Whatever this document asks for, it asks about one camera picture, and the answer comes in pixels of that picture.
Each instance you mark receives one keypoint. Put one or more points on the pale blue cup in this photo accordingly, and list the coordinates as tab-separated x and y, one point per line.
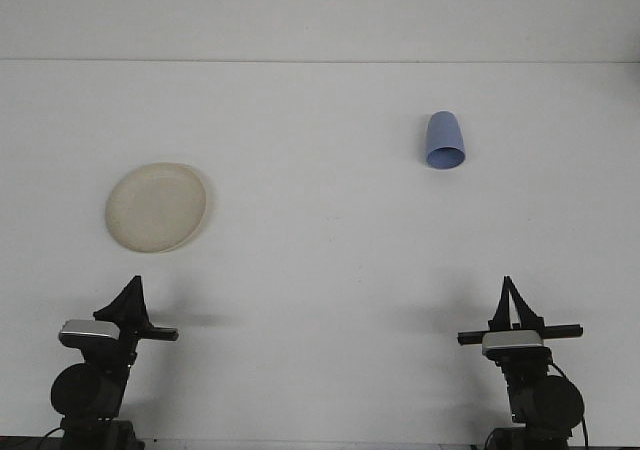
445	135

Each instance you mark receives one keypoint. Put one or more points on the pale round plate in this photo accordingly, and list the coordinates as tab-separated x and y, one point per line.
155	207

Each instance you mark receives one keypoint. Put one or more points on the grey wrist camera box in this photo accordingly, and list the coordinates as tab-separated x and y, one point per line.
512	341
87	329

